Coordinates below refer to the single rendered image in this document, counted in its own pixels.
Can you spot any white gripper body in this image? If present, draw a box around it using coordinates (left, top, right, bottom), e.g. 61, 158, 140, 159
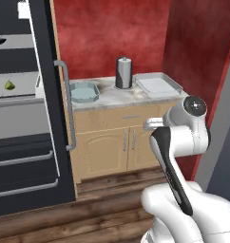
143, 117, 165, 132

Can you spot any grey rectangular tupperware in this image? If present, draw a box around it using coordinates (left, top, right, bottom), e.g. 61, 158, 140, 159
134, 72, 183, 99

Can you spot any teal tupperware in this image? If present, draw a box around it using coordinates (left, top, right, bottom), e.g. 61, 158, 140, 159
69, 81, 101, 104

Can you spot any beige cabinet door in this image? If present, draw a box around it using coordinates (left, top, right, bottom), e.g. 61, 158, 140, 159
76, 126, 130, 180
128, 124, 163, 171

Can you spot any beige cabinet drawer front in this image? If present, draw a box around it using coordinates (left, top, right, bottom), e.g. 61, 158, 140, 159
73, 104, 162, 135

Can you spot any black fridge door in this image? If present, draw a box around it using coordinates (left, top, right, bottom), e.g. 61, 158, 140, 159
27, 0, 78, 203

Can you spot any black fridge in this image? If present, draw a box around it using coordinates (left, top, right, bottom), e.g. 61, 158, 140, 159
0, 0, 62, 219

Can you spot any white box in fridge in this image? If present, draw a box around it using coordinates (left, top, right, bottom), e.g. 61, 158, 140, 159
17, 0, 31, 19

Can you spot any silver drawer handle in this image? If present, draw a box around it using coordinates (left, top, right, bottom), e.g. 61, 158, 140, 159
122, 115, 141, 121

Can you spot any silver cabinet door handle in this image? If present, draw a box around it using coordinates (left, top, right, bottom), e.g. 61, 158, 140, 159
123, 129, 128, 152
131, 128, 137, 151

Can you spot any grey fridge door handle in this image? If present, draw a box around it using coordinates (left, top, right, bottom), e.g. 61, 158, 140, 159
53, 59, 78, 153

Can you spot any grey fridge drawer handle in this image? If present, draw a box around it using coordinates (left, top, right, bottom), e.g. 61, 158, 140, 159
0, 178, 60, 199
0, 150, 54, 168

